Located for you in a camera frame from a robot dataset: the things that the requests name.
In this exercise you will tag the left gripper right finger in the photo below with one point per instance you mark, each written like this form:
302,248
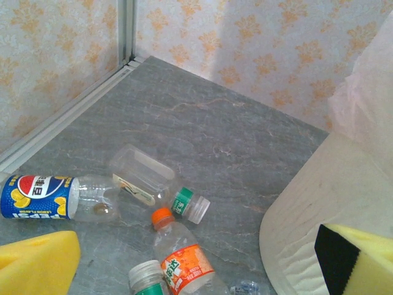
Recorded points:
374,270

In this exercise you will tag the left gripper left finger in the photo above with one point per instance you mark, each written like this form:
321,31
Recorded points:
33,270

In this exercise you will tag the Pepsi lemon bottle blue label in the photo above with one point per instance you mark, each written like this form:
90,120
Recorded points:
37,196

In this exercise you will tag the clear bottle green neck band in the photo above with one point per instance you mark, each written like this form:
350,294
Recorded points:
144,175
145,276

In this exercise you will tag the crinkled water bottle blue label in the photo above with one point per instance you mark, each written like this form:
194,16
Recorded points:
245,289

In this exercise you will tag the orange soda bottle orange cap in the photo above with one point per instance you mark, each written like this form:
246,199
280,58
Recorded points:
184,267

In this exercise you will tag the cream plastic waste bin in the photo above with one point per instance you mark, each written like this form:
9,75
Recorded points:
322,190

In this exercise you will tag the pink translucent bin liner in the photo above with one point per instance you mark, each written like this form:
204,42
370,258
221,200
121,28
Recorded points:
368,92

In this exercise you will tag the aluminium table side rail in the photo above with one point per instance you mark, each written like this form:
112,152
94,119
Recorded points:
61,123

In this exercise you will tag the aluminium frame post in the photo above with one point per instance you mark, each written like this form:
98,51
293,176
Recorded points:
126,27

